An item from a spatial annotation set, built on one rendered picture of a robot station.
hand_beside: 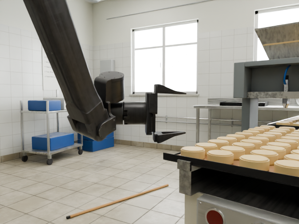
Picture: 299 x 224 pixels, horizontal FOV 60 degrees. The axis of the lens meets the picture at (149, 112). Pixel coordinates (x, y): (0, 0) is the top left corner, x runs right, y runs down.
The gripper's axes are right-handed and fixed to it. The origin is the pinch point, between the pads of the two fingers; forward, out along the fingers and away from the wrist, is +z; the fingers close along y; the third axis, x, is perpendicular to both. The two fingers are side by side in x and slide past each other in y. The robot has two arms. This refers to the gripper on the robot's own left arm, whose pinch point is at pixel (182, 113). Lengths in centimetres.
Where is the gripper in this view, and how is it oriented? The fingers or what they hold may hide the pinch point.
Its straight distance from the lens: 65.2
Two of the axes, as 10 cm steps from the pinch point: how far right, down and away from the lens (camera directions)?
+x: 0.7, 0.5, -10.0
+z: 10.0, 0.0, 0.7
